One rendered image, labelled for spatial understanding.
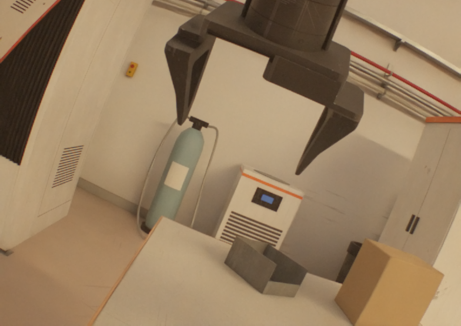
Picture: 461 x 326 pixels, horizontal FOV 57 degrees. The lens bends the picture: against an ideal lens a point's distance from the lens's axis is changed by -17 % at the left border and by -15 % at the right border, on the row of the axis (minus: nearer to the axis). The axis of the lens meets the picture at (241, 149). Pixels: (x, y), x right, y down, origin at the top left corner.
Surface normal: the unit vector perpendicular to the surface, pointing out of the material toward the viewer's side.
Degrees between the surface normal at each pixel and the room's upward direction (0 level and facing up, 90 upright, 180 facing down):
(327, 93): 120
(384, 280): 90
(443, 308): 90
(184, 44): 30
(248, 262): 90
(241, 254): 90
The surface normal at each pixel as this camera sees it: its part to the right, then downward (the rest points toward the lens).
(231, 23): 0.31, -0.79
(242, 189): 0.03, 0.05
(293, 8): -0.21, 0.49
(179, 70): -0.34, 0.73
